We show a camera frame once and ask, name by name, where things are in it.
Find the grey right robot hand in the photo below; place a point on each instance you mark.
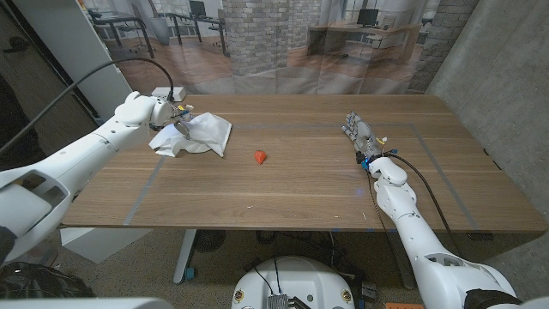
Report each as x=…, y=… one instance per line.
x=363, y=134

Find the clear plastic bin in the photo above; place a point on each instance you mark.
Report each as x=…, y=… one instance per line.
x=45, y=257

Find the black bag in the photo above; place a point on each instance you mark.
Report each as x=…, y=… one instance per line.
x=38, y=281

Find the printed office backdrop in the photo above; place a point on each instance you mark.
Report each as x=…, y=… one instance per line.
x=279, y=43

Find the person in dark clothes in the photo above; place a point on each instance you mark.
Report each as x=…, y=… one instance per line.
x=17, y=129

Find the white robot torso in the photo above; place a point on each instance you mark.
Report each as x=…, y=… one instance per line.
x=300, y=279

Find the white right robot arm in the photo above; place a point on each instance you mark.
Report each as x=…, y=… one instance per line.
x=412, y=240

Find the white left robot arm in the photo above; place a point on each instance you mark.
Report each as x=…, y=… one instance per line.
x=77, y=163

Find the orange flat object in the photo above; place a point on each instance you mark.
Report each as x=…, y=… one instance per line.
x=403, y=306

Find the white power strip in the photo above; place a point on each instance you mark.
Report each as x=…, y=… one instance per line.
x=161, y=92

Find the white table leg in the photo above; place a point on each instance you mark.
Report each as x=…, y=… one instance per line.
x=184, y=257

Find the red toy strawberry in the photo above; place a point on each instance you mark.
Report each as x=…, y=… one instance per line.
x=260, y=157

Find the white cabinet panel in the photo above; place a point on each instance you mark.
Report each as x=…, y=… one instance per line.
x=64, y=34

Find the black round grille object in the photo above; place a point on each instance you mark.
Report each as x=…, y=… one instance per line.
x=209, y=240

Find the white cloth towel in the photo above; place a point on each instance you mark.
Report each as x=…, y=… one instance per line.
x=208, y=131

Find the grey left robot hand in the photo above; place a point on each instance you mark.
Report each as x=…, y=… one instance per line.
x=183, y=129

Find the white floor box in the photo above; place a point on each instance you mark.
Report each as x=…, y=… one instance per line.
x=103, y=244

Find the blue table foot pad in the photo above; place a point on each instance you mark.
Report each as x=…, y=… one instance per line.
x=190, y=273

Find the grey floor box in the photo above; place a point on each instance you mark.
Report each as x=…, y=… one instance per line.
x=369, y=290

